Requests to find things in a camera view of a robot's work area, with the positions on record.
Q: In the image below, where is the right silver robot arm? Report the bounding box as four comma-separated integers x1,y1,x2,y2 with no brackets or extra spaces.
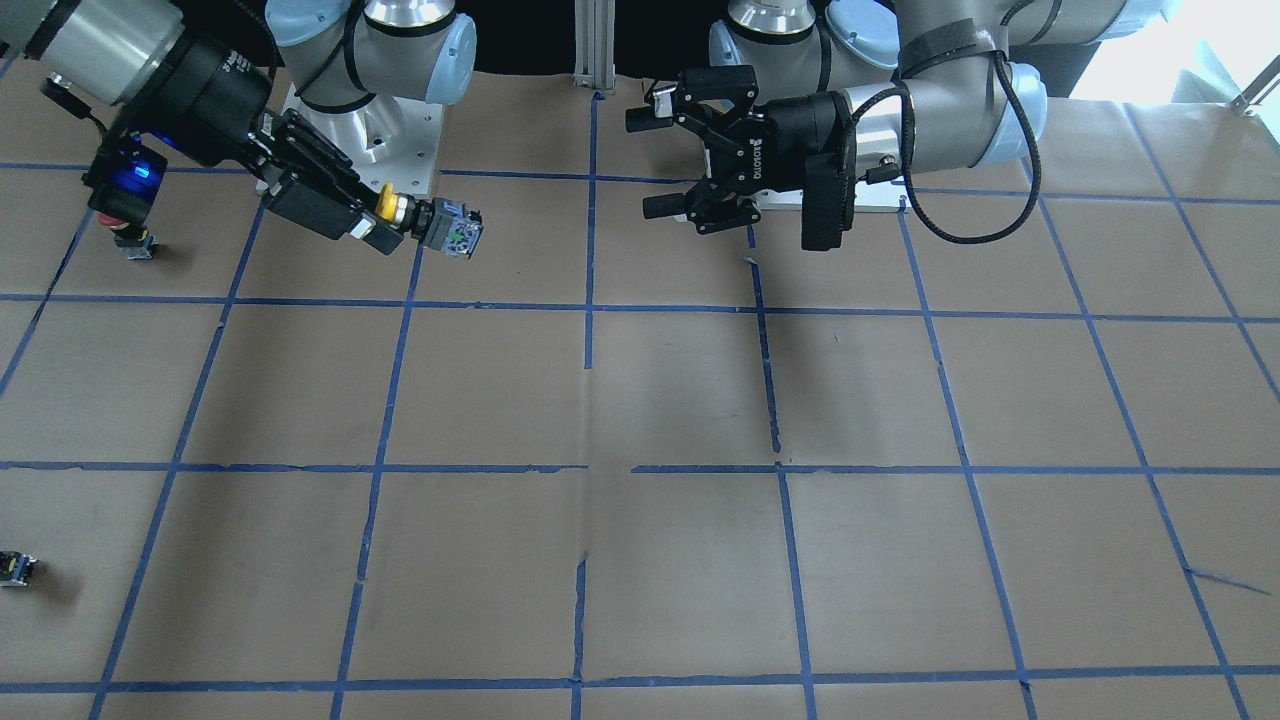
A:
3,1,483,259

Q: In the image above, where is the red push button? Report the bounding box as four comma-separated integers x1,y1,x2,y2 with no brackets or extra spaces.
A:
96,211,157,261

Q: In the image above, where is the aluminium frame post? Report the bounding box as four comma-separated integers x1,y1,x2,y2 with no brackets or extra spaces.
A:
573,0,616,94

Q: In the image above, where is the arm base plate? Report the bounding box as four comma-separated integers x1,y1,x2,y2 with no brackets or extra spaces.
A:
252,79,445,200
736,152,910,217

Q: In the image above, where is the yellow push button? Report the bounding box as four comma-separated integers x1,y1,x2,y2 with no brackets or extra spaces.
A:
365,183,484,258

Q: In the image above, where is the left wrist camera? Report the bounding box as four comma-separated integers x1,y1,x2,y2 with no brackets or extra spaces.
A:
801,91,858,252

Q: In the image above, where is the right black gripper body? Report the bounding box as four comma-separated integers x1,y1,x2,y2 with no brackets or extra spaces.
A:
131,35,273,167

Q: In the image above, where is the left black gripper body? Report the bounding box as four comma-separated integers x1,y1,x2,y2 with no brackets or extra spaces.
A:
735,91,852,191

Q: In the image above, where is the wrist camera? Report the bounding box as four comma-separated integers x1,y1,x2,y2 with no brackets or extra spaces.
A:
801,91,858,252
82,136,168,225

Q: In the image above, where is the small black switch block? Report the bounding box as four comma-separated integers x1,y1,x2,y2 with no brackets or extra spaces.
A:
0,550,40,588

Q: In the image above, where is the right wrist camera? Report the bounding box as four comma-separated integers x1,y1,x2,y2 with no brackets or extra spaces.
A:
82,136,168,225

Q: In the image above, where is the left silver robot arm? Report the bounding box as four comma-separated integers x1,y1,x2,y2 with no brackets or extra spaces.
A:
626,1,1161,251

